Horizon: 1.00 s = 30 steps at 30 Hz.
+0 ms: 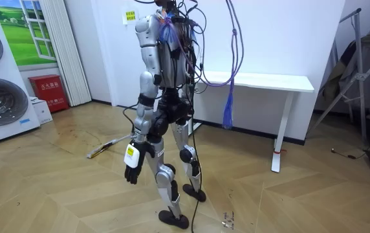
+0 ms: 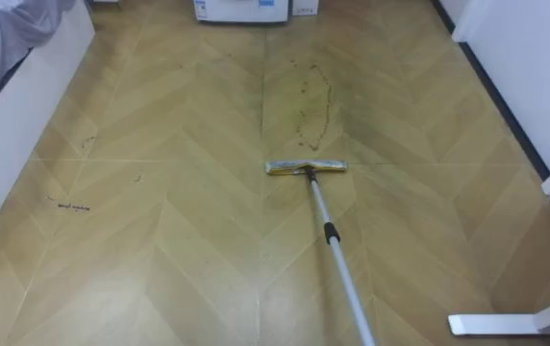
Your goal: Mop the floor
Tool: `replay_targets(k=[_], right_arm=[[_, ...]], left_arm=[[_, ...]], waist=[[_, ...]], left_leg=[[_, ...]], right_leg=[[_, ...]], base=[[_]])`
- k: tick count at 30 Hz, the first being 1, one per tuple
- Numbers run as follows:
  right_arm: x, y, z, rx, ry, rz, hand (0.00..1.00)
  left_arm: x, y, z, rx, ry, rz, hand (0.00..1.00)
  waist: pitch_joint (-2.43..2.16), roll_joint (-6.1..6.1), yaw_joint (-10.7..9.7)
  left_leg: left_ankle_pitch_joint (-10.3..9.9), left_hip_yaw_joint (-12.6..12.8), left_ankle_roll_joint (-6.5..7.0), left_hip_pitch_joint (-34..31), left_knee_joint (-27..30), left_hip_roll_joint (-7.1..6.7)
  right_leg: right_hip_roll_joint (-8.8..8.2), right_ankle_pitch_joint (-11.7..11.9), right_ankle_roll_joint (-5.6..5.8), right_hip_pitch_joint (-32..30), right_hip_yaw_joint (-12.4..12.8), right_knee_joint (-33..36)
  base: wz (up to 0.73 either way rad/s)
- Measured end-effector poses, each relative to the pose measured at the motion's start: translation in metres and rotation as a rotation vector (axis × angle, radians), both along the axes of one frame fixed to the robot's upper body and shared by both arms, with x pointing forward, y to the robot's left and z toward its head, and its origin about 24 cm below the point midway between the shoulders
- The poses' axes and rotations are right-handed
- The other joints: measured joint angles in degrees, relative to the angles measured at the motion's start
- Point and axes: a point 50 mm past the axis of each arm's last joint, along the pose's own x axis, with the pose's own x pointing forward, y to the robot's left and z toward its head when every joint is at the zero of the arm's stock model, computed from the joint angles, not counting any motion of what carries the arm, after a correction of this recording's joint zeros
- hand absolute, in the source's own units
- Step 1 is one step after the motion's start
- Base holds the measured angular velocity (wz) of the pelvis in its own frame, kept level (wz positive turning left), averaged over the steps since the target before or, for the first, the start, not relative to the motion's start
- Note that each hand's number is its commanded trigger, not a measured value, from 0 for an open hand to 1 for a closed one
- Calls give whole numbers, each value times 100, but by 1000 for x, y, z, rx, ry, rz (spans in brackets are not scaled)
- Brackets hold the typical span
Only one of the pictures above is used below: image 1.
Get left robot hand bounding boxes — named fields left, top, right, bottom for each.
left=123, top=139, right=155, bottom=186

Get robot legs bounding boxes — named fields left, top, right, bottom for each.
left=146, top=92, right=208, bottom=230

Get robot body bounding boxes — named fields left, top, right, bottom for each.
left=154, top=0, right=202, bottom=100

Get white cardboard box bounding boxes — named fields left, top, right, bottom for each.
left=29, top=96, right=54, bottom=126

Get red metal cabinet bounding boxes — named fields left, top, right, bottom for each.
left=28, top=74, right=71, bottom=114

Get white folding curtain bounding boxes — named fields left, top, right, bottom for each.
left=38, top=0, right=93, bottom=107

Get white washing machine tower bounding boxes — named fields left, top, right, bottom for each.
left=0, top=11, right=41, bottom=148

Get white desk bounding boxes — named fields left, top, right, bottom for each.
left=188, top=70, right=316, bottom=173

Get grey metal clothes rack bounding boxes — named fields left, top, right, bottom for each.
left=306, top=8, right=370, bottom=144

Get flat mop with metal handle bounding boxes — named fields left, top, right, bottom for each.
left=86, top=133, right=135, bottom=159

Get yellow and white wall sign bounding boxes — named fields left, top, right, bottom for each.
left=122, top=8, right=139, bottom=25

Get cable bundle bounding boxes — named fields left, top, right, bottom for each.
left=133, top=0, right=246, bottom=131

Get landscape window wall poster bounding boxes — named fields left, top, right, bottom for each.
left=0, top=0, right=58, bottom=67

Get thin black cable with plug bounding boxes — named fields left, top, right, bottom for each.
left=331, top=147, right=367, bottom=161

